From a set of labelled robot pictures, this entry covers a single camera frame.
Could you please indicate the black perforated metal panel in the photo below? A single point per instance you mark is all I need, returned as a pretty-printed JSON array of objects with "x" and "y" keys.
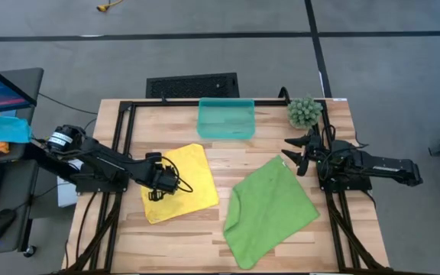
[{"x": 191, "y": 86}]

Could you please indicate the potted artificial succulent plant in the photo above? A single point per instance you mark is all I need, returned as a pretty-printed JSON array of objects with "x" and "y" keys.
[{"x": 304, "y": 112}]

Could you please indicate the yellow microfiber towel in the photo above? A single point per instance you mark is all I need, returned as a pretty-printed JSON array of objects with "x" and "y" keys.
[{"x": 197, "y": 179}]

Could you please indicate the black desk caster wheel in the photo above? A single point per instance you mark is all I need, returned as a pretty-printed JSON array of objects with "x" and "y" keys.
[{"x": 30, "y": 251}]

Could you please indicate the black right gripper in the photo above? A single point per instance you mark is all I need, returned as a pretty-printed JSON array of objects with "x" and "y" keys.
[{"x": 315, "y": 153}]

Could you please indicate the white box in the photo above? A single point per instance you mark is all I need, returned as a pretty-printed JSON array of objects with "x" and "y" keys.
[{"x": 65, "y": 195}]

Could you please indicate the green microfiber towel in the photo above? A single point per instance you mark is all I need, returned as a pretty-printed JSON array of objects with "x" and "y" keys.
[{"x": 269, "y": 214}]

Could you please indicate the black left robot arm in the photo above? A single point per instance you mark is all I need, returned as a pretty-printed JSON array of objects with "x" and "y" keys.
[{"x": 105, "y": 164}]

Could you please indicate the black metal table frame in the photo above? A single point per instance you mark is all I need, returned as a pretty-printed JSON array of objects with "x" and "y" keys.
[{"x": 166, "y": 103}]

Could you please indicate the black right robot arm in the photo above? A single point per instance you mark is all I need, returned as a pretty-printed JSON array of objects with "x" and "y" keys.
[{"x": 388, "y": 164}]

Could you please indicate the blue cloth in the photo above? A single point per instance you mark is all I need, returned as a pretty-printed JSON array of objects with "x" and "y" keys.
[{"x": 2, "y": 130}]

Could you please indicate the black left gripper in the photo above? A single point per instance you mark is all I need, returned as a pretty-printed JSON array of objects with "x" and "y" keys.
[{"x": 164, "y": 179}]

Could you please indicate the grey desk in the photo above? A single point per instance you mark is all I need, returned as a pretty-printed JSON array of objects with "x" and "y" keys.
[{"x": 17, "y": 229}]

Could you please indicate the teal translucent plastic basket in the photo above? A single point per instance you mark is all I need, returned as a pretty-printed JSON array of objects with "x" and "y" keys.
[{"x": 225, "y": 122}]

